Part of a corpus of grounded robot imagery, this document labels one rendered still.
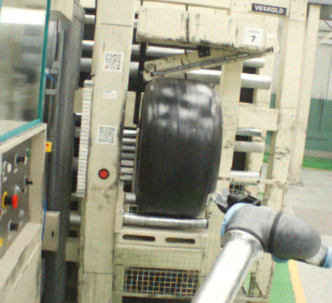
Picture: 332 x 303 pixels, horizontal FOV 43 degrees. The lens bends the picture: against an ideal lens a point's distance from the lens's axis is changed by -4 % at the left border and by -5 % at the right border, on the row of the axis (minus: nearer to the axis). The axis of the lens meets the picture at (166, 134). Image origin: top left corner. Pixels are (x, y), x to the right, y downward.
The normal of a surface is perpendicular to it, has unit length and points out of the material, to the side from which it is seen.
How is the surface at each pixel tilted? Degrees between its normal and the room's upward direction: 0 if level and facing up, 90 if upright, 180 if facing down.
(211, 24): 90
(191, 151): 83
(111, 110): 90
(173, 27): 90
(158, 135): 74
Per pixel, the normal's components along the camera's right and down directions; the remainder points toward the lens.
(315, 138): -0.18, 0.11
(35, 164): 0.07, 0.13
